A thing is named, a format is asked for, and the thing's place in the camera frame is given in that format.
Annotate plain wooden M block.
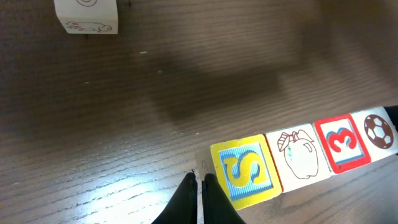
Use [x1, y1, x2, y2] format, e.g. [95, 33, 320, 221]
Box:
[54, 0, 119, 35]

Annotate wooden O block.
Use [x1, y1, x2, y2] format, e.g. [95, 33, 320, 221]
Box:
[351, 106, 397, 162]

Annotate green edged wooden block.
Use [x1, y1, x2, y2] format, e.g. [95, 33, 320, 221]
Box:
[266, 123, 331, 193]

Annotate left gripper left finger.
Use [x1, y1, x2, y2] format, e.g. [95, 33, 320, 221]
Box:
[152, 172, 198, 224]

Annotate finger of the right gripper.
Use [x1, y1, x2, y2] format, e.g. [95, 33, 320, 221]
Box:
[384, 105, 398, 131]

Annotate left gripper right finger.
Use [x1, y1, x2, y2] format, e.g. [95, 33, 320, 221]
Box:
[201, 174, 246, 224]

